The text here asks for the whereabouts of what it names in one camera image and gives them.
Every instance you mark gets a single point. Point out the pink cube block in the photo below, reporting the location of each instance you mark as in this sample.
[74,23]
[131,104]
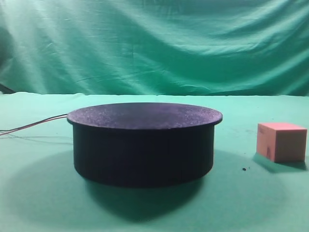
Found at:
[281,142]

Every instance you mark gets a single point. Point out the black round turntable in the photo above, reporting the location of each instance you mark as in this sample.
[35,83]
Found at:
[143,144]

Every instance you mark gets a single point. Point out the green backdrop cloth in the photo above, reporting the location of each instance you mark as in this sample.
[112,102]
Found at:
[155,47]

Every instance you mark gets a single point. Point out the green table cloth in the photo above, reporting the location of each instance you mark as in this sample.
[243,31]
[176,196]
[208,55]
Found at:
[40,190]

